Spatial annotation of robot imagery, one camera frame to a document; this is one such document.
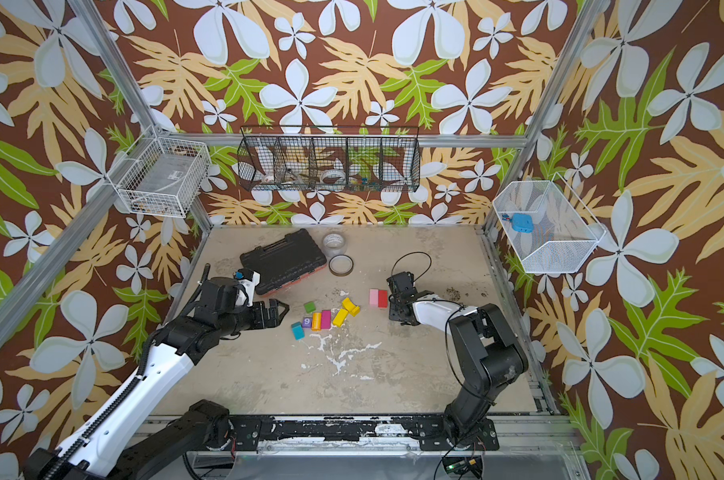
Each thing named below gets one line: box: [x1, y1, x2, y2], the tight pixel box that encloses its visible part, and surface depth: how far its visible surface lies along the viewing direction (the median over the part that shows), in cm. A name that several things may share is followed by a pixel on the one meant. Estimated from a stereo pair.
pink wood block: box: [369, 289, 378, 309], surface depth 100 cm
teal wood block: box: [291, 321, 305, 341], surface depth 93 cm
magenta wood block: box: [321, 310, 331, 330], surface depth 97 cm
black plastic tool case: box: [240, 229, 327, 296], surface depth 107 cm
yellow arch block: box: [342, 297, 361, 317], surface depth 98 cm
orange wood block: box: [311, 312, 322, 332], surface depth 95 cm
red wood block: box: [378, 290, 388, 309], surface depth 101 cm
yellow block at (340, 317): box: [332, 308, 348, 328], surface depth 96 cm
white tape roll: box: [322, 169, 346, 185], surface depth 100 cm
